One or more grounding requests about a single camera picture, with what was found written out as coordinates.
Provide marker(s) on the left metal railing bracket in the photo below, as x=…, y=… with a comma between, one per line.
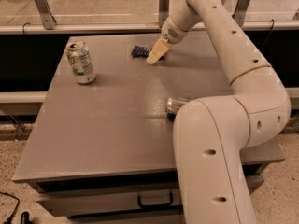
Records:
x=46, y=16

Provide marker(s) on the metal railing bracket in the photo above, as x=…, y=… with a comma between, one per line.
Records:
x=240, y=11
x=163, y=11
x=46, y=16

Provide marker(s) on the metal railing base beam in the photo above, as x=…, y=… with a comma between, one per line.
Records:
x=126, y=28

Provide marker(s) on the grey drawer cabinet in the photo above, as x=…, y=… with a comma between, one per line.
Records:
x=96, y=147

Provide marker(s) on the black drawer handle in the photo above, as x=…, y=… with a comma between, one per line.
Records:
x=155, y=201

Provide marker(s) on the middle metal railing bracket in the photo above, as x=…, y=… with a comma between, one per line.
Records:
x=163, y=11

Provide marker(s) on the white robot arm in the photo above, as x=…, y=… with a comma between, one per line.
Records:
x=209, y=133

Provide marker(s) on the right metal railing bracket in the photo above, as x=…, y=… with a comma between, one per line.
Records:
x=240, y=11

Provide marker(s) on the green white soda can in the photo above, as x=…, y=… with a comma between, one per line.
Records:
x=80, y=62

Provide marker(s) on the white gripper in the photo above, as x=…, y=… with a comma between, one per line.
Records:
x=172, y=32

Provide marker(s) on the blue silver energy drink can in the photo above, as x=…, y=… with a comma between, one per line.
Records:
x=173, y=105

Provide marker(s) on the blue rxbar blueberry wrapper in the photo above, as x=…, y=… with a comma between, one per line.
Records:
x=141, y=51

